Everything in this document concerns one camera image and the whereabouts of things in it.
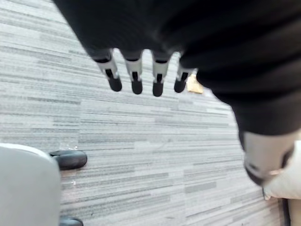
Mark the dark robot foot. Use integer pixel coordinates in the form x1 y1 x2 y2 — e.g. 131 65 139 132
58 217 84 226
48 150 88 170

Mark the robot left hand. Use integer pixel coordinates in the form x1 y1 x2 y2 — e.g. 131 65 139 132
52 0 301 186

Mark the white cushion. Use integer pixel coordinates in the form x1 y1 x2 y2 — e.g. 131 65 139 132
262 140 301 201

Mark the small tan object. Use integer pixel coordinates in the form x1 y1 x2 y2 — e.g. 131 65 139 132
186 73 204 94

